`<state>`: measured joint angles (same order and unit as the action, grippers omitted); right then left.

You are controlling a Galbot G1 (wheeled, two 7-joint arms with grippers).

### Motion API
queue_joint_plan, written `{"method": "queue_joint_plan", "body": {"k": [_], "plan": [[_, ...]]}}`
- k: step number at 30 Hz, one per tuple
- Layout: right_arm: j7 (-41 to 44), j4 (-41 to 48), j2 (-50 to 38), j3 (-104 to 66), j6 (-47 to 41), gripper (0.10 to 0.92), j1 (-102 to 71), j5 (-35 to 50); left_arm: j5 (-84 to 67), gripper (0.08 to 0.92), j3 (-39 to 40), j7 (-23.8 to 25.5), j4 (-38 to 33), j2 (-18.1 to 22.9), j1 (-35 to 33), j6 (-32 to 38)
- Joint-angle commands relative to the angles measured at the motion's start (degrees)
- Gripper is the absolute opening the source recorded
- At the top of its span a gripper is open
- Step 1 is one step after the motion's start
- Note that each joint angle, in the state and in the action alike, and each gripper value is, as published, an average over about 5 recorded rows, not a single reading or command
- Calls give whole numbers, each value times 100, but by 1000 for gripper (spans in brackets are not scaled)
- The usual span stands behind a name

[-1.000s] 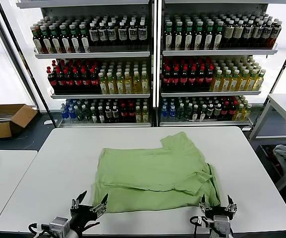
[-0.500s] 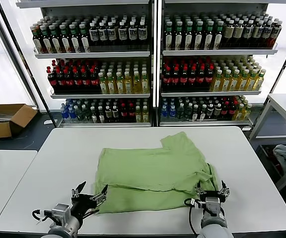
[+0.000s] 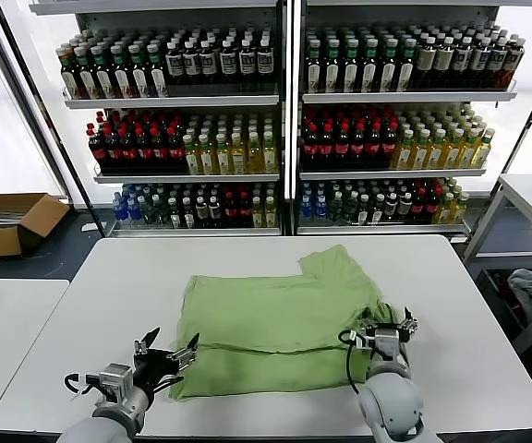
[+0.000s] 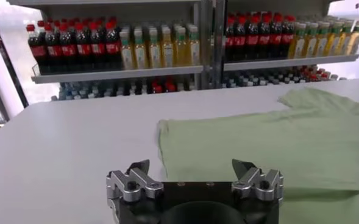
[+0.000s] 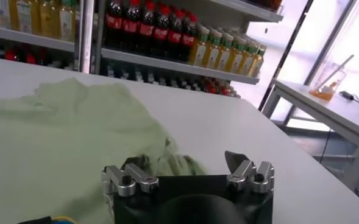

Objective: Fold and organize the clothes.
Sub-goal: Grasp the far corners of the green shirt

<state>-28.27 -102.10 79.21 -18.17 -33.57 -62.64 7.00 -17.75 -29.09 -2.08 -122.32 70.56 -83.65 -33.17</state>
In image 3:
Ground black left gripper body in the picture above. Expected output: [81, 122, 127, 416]
[131, 348, 183, 394]

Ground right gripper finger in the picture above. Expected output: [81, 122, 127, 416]
[396, 306, 419, 344]
[353, 313, 376, 352]

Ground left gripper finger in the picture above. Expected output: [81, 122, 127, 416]
[172, 332, 201, 370]
[132, 327, 162, 357]

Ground light green polo shirt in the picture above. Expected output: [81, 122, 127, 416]
[167, 245, 401, 401]

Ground dark tea bottle green cap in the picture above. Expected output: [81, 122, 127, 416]
[91, 44, 115, 99]
[167, 197, 183, 227]
[363, 38, 381, 92]
[399, 38, 417, 91]
[356, 193, 371, 225]
[370, 193, 386, 225]
[324, 39, 343, 93]
[110, 44, 133, 99]
[382, 38, 400, 92]
[181, 197, 197, 228]
[147, 42, 169, 97]
[127, 43, 151, 98]
[344, 38, 362, 93]
[74, 45, 97, 100]
[306, 39, 323, 93]

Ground cola bottle red cap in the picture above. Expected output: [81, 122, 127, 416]
[412, 186, 427, 223]
[237, 191, 254, 228]
[134, 126, 151, 168]
[150, 126, 168, 168]
[103, 126, 121, 168]
[88, 123, 106, 168]
[223, 191, 239, 228]
[165, 125, 185, 168]
[334, 123, 352, 170]
[319, 123, 336, 170]
[118, 126, 136, 168]
[425, 186, 440, 223]
[350, 123, 368, 169]
[381, 121, 399, 168]
[366, 122, 383, 169]
[302, 123, 320, 170]

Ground plain white side table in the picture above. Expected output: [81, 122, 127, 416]
[0, 278, 71, 443]

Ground white side table grey legs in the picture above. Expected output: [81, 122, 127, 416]
[460, 173, 532, 356]

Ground grey metal shelf rack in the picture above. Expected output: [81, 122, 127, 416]
[292, 0, 532, 245]
[29, 0, 291, 239]

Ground black slanted window pole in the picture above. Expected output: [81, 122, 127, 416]
[0, 0, 108, 237]

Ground grey slanted window pole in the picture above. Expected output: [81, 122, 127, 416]
[0, 0, 73, 204]

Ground dark drink bottle beige label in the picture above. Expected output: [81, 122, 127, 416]
[415, 36, 436, 90]
[434, 36, 455, 90]

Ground dark drink bottle navy label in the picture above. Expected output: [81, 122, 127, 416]
[199, 40, 218, 87]
[453, 35, 474, 89]
[238, 39, 256, 87]
[182, 40, 201, 87]
[504, 37, 526, 89]
[472, 35, 492, 89]
[164, 40, 184, 87]
[219, 39, 238, 87]
[490, 36, 510, 89]
[256, 38, 273, 87]

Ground dark tea bottle orange neck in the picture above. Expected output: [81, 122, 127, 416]
[59, 43, 81, 100]

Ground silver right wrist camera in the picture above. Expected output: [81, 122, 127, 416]
[372, 330, 406, 364]

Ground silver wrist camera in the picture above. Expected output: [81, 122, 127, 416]
[372, 330, 406, 364]
[98, 363, 135, 399]

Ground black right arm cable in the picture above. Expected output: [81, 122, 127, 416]
[337, 328, 364, 396]

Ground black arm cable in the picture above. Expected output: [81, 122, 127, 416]
[337, 328, 364, 396]
[63, 371, 106, 399]

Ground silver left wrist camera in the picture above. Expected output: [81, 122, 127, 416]
[98, 363, 135, 399]

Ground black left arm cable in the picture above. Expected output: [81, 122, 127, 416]
[63, 371, 106, 399]

